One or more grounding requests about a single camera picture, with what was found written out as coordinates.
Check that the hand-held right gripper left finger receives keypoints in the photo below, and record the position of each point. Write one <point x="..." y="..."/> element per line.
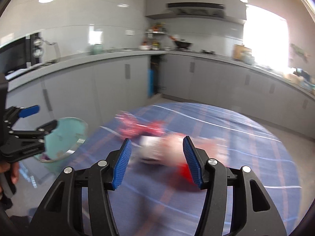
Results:
<point x="121" y="167"/>

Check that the blue container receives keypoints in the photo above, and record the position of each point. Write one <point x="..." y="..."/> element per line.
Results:
<point x="151" y="83"/>

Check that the blue plaid tablecloth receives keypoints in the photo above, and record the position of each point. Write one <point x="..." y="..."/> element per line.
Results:
<point x="246" y="152"/>

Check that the wooden cutting board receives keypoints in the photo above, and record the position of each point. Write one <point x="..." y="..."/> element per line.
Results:
<point x="237" y="51"/>

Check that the teal food containers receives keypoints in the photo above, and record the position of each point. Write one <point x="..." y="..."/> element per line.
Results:
<point x="310" y="84"/>

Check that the pink plastic wrap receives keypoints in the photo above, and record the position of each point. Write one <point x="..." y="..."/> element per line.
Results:
<point x="137" y="127"/>

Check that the grey kitchen base cabinets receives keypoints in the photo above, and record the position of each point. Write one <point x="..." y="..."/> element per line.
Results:
<point x="110" y="83"/>

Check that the purple wrapper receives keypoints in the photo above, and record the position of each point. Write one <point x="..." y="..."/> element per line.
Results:
<point x="45" y="156"/>

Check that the hanging towels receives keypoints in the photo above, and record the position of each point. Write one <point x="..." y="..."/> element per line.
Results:
<point x="299" y="51"/>

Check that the white basket with dark cloth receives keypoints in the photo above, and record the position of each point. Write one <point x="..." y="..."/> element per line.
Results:
<point x="296" y="77"/>

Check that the clear plastic bag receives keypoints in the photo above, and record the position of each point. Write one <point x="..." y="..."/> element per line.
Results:
<point x="174" y="150"/>

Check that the microwave oven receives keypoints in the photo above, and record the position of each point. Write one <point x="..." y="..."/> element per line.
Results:
<point x="14" y="56"/>

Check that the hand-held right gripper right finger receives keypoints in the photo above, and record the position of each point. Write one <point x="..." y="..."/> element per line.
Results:
<point x="193" y="164"/>

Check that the range hood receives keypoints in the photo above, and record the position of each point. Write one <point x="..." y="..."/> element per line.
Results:
<point x="196" y="8"/>

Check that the black wok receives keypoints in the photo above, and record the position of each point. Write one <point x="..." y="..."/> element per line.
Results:
<point x="183" y="44"/>

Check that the white box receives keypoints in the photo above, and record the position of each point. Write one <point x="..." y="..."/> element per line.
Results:
<point x="152" y="150"/>

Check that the metal spice rack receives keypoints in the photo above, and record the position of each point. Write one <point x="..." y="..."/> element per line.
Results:
<point x="155" y="33"/>

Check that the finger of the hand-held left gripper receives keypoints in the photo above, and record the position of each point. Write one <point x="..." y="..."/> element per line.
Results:
<point x="32" y="137"/>
<point x="29" y="111"/>

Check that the person's left hand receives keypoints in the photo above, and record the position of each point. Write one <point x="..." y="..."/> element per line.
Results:
<point x="14" y="173"/>

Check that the red mesh net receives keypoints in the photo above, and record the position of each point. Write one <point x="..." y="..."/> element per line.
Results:
<point x="184" y="173"/>

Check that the window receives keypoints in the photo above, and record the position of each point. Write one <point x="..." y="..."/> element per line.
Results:
<point x="265" y="34"/>

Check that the white bowl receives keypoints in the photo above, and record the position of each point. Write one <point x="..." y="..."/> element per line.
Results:
<point x="144" y="47"/>

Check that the gas stove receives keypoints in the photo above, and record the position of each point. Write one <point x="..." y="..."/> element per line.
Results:
<point x="208" y="51"/>

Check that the teal trash bin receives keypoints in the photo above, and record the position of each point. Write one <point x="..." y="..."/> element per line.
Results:
<point x="66" y="135"/>

